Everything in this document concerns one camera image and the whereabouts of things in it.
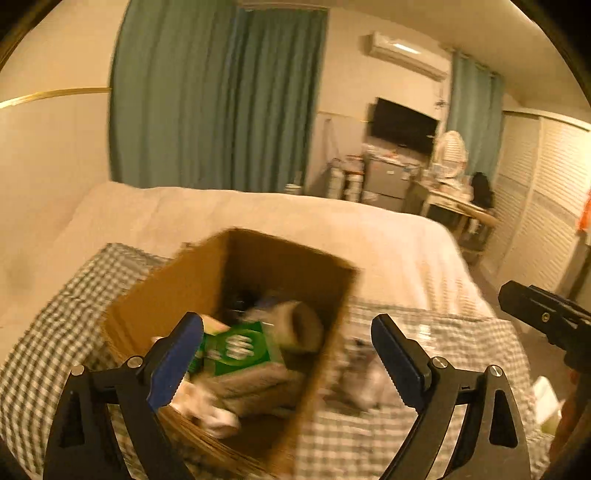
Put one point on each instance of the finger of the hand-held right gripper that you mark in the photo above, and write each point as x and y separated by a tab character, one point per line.
540	311

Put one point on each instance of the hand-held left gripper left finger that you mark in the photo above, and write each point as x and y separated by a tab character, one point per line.
178	360

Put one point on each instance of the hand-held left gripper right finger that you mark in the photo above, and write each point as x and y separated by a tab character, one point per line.
399	364

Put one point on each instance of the white plastic bag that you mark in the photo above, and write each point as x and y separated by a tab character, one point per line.
207	410

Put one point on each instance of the green and white medicine box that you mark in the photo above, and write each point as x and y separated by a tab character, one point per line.
235	344

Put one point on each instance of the brown cardboard box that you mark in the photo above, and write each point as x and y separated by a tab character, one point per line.
184	277

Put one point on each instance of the person's right forearm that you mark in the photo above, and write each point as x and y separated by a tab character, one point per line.
565	415

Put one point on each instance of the white paper box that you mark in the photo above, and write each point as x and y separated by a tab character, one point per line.
547	401

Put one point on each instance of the orange cloth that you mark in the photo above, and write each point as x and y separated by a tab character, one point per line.
585	212

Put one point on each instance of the white louvered wardrobe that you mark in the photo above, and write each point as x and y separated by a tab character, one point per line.
540	184

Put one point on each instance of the checkered blanket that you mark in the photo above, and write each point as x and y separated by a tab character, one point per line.
55	323

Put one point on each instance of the black backpack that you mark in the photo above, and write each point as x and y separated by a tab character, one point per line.
481	189

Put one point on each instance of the wooden side table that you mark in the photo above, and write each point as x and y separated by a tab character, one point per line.
457	203

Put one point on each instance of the white bed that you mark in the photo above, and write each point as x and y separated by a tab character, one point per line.
323	230

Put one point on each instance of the white table fan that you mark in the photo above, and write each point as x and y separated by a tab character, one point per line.
448	154

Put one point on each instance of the grey cabinet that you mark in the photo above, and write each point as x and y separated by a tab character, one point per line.
385	182

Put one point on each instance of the white stacked containers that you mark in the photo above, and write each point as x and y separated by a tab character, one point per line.
341	182

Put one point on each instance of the narrow green curtain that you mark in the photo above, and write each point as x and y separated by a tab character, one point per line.
475	115

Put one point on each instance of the black television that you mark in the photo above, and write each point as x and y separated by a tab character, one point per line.
401	124

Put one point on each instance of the wide green curtain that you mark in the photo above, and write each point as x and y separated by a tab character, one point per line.
207	92

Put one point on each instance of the white air conditioner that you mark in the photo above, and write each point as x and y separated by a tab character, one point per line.
406	53

